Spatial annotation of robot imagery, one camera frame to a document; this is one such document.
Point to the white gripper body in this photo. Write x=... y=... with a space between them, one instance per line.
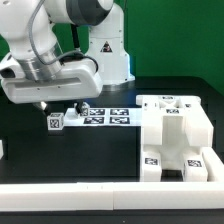
x=76 y=80

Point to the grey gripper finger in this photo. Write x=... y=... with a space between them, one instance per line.
x=77 y=107
x=42 y=106

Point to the small white tagged cube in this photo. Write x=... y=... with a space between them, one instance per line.
x=55 y=122

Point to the white chair seat part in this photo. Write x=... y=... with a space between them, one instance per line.
x=164 y=130

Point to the white long chair side front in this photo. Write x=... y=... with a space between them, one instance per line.
x=198 y=126

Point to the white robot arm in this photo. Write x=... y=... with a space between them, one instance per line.
x=62 y=50

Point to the white chair back panel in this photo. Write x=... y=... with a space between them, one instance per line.
x=105 y=117

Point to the small white tagged block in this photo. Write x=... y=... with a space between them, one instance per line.
x=84 y=109

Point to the white part at left edge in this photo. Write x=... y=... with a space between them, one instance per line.
x=1 y=150

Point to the black camera stand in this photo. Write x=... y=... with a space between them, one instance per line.
x=75 y=37

